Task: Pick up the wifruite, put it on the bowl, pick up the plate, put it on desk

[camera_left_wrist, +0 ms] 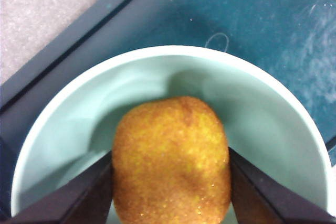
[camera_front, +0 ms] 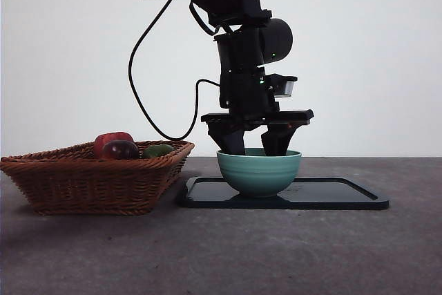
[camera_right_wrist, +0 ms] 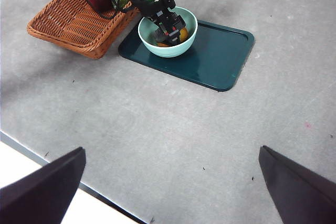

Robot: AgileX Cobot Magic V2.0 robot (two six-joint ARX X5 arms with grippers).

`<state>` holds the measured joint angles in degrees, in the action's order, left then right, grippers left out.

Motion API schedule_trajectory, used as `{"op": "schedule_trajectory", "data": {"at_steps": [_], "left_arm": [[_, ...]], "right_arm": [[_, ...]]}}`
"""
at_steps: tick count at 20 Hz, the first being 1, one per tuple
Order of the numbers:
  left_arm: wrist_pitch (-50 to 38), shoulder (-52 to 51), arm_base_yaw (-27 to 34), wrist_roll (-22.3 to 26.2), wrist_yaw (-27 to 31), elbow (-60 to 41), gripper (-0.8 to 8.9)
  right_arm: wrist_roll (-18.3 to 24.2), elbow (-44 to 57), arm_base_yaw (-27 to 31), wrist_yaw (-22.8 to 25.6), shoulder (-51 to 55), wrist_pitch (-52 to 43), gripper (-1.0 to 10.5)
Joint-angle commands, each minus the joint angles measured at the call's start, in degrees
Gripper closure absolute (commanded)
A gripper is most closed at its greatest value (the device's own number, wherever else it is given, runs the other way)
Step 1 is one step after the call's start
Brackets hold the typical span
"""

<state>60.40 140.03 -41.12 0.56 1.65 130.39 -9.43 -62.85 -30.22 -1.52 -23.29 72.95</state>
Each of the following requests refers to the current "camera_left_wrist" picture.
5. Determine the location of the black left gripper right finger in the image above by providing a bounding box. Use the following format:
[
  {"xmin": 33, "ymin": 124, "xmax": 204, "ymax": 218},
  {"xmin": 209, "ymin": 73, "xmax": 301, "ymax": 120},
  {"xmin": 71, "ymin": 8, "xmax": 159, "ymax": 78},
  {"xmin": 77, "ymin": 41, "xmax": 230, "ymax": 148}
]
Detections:
[{"xmin": 228, "ymin": 146, "xmax": 336, "ymax": 224}]

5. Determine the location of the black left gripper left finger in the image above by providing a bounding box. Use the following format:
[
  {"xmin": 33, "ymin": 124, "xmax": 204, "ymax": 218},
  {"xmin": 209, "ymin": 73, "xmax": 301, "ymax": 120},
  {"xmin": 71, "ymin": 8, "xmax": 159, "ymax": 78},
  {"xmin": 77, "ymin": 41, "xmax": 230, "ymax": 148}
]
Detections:
[{"xmin": 10, "ymin": 151, "xmax": 114, "ymax": 224}]

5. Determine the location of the teal ribbed bowl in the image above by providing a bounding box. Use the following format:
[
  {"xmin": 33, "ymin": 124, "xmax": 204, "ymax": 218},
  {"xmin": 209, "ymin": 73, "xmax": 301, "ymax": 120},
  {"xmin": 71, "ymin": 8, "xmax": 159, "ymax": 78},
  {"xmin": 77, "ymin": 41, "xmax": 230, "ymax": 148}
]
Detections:
[{"xmin": 10, "ymin": 45, "xmax": 333, "ymax": 224}]

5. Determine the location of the orange-brown kiwifruit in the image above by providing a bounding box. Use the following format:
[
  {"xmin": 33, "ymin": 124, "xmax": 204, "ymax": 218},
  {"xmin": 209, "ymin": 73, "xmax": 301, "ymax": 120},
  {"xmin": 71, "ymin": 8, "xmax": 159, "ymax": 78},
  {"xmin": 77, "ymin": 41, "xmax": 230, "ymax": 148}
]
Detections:
[{"xmin": 112, "ymin": 95, "xmax": 232, "ymax": 224}]

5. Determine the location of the dark rectangular tray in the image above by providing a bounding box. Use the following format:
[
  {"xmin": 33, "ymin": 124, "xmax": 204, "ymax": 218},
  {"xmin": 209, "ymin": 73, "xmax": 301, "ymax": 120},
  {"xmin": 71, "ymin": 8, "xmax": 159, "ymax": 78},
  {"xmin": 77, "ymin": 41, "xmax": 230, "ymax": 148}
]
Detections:
[{"xmin": 0, "ymin": 0, "xmax": 336, "ymax": 221}]

